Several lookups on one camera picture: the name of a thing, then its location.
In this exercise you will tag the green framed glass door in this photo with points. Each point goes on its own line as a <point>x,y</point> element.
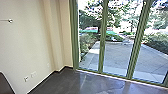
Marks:
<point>74,33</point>

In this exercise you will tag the large green shrub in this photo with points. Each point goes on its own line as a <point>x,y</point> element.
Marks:
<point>156,41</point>

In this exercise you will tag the low green hedge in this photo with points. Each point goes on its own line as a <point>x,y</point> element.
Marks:
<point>115,36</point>

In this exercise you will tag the green outdoor canopy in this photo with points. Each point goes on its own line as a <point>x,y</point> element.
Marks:
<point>89,30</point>

